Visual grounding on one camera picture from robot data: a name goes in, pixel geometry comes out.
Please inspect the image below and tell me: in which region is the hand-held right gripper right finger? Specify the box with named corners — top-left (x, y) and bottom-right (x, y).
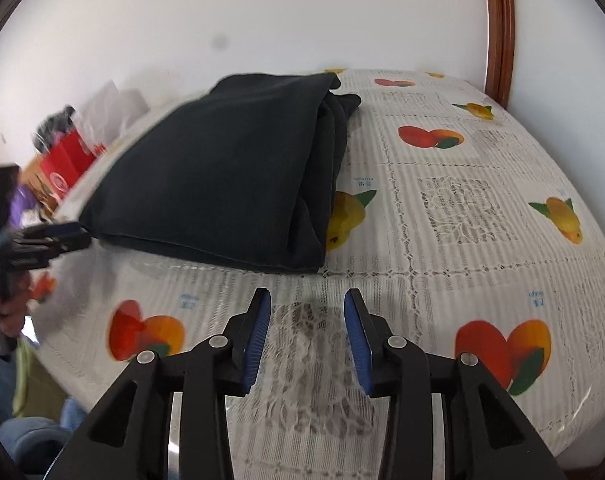
top-left (343, 287), bottom-right (568, 480)

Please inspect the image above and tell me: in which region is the brown wooden frame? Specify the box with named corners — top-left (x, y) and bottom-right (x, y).
top-left (482, 0), bottom-right (517, 109)

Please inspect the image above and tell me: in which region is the wooden side table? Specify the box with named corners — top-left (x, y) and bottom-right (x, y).
top-left (20, 155), bottom-right (63, 222)

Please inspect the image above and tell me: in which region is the fruit print lace tablecloth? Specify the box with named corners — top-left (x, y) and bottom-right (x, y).
top-left (30, 67), bottom-right (605, 476)

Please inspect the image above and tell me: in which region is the black garment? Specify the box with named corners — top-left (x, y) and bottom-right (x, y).
top-left (78, 72), bottom-right (363, 276)

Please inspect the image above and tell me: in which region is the red paper bag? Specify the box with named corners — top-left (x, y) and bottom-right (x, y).
top-left (38, 130), bottom-right (106, 194)

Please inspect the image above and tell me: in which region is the white plastic bag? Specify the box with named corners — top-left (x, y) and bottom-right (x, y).
top-left (80, 80), bottom-right (152, 147)

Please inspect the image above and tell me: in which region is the person's left hand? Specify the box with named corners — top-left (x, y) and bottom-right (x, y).
top-left (0, 270), bottom-right (34, 342)

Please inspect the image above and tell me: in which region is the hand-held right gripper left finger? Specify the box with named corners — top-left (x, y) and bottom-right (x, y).
top-left (45, 287), bottom-right (273, 480)

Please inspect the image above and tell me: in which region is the grey checked cloth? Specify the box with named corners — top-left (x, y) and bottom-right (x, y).
top-left (32, 105), bottom-right (80, 153)

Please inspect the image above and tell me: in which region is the person's jeans leg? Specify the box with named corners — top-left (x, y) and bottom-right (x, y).
top-left (0, 397), bottom-right (89, 477)

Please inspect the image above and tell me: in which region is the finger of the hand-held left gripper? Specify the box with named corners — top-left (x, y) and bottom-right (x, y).
top-left (25, 221), bottom-right (91, 241)
top-left (30, 233), bottom-right (94, 259)

